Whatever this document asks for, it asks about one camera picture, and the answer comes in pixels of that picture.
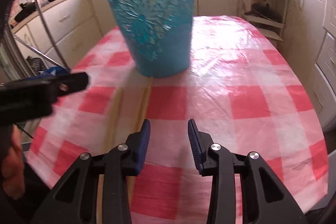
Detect person's left hand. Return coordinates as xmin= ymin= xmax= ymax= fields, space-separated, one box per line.
xmin=1 ymin=125 xmax=25 ymax=200

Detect blue dustpan with handle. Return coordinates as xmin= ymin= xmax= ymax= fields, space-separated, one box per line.
xmin=15 ymin=0 xmax=72 ymax=72

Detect white small storage shelf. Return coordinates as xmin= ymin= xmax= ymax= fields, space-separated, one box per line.
xmin=238 ymin=0 xmax=289 ymax=42

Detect red white checkered tablecloth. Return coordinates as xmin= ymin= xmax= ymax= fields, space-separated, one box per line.
xmin=27 ymin=16 xmax=328 ymax=223

